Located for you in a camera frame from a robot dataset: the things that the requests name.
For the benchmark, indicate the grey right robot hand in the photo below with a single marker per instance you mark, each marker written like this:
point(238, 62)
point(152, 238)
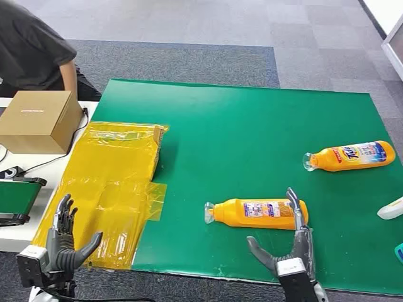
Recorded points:
point(300, 246)

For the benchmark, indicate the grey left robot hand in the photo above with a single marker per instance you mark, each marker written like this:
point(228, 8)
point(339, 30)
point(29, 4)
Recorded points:
point(61, 252)

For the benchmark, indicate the orange Tide detergent bottle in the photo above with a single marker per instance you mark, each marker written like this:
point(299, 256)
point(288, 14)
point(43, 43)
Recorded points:
point(349, 156)
point(245, 212)

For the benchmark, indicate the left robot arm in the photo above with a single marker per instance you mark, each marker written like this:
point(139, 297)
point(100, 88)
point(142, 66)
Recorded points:
point(52, 293)

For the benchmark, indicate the yellow plastic sheet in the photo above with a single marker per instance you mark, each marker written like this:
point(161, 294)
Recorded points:
point(107, 179)

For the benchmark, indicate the black device with white mark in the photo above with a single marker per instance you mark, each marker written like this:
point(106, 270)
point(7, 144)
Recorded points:
point(9, 172)

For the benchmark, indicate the green table mat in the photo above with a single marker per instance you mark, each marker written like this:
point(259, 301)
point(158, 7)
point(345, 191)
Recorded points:
point(251, 137)

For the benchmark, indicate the white plastic object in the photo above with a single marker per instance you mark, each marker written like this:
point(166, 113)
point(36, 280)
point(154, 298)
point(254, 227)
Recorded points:
point(392, 209)

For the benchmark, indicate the teal object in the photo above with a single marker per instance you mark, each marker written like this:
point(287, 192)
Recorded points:
point(400, 253)

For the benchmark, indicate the brown cardboard box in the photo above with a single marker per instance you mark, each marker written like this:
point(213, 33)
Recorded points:
point(38, 123)

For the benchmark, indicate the person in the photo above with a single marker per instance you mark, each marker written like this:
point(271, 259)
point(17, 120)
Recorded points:
point(28, 46)

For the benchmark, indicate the white framed panel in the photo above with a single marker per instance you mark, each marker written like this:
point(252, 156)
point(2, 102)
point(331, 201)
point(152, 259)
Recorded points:
point(393, 46)

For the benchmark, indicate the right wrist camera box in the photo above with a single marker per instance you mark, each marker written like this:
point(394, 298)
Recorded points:
point(296, 281)

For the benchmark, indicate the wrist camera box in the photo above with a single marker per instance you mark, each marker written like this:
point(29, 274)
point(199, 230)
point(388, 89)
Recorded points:
point(296, 281)
point(31, 266)

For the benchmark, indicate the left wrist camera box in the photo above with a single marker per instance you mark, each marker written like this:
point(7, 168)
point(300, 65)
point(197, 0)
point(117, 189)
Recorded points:
point(31, 266)

